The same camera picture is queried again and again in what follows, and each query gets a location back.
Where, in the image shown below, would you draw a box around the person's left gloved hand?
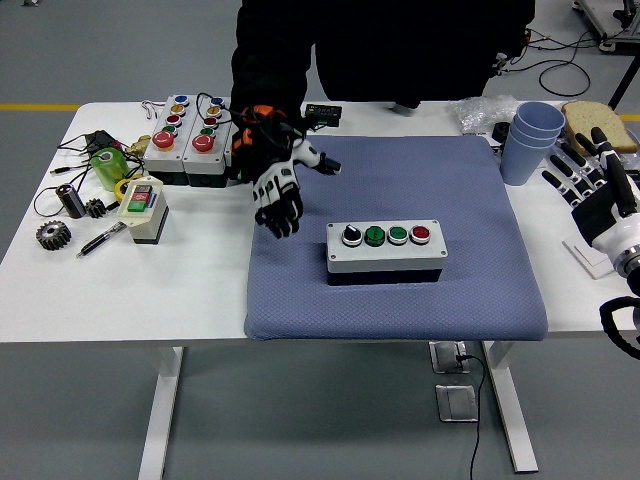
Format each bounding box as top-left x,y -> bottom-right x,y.
492,49 -> 521,76

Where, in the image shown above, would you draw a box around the bread slice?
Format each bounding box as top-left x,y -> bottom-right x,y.
560,100 -> 640,154

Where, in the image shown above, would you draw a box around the black cylindrical capacitor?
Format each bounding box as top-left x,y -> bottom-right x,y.
55,182 -> 87,219

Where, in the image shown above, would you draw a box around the person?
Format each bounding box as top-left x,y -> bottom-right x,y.
229,0 -> 536,119

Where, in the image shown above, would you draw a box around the black digital panel meter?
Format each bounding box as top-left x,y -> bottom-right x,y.
302,102 -> 345,129

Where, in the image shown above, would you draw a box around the person's right gloved hand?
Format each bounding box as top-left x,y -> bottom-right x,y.
229,103 -> 344,240

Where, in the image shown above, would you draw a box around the cream red-green switch box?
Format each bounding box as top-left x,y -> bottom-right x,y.
118,175 -> 171,246

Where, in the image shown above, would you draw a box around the green plastic cylinder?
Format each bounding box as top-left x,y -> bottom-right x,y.
89,146 -> 130,193

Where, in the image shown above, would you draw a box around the yellow tape roll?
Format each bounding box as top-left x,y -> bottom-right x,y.
114,173 -> 146,205

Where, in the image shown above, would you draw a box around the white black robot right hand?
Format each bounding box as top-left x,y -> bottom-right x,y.
541,126 -> 640,256

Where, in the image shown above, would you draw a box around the black cables on floor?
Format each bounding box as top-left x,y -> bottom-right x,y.
522,27 -> 609,99

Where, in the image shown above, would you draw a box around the white four-button control box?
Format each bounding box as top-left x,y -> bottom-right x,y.
325,219 -> 449,287

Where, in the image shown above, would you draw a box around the white flat switch plate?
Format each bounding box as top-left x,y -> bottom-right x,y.
562,233 -> 617,280

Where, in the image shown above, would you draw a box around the clear bubble plastic bag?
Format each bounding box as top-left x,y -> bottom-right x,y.
451,95 -> 521,136

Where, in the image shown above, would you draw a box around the metal floor outlet plate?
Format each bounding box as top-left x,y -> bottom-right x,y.
434,383 -> 480,424
428,341 -> 474,375

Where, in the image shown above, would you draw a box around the black floor power cord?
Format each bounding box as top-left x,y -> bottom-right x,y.
457,353 -> 487,480

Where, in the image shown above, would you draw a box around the blue-grey padded mat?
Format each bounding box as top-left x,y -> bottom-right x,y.
243,133 -> 550,343

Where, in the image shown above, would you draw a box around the white table leg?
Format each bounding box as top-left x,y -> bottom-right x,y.
482,341 -> 540,474
138,345 -> 185,480

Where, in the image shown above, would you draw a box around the thin black wire with plug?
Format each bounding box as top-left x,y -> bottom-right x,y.
32,144 -> 151,217

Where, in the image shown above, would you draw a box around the five-button box with mushroom button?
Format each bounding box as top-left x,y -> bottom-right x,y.
182,95 -> 237,189
143,94 -> 205,184

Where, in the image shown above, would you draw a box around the black silver pen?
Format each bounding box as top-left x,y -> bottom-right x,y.
76,220 -> 129,259

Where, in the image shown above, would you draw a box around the grey equipment frame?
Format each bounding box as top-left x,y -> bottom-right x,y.
574,0 -> 640,54

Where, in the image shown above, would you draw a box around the large dark metal gear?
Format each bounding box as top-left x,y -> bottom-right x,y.
35,220 -> 74,251

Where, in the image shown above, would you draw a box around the black adapter block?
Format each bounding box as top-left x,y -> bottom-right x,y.
82,129 -> 124,156

